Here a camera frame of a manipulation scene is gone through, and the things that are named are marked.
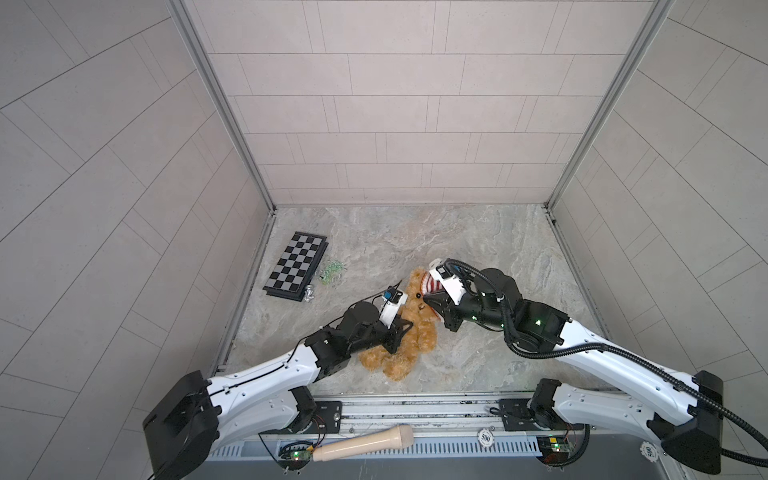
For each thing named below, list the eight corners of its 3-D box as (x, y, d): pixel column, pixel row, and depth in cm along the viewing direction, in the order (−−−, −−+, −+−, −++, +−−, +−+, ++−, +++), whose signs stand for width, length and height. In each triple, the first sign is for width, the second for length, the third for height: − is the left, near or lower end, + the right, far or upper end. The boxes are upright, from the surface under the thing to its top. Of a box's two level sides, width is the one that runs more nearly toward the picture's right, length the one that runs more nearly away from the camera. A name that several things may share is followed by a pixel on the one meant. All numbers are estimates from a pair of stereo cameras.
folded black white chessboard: (265, 294, 93) (262, 289, 91) (297, 236, 108) (295, 230, 106) (302, 302, 92) (299, 297, 89) (329, 242, 107) (328, 236, 104)
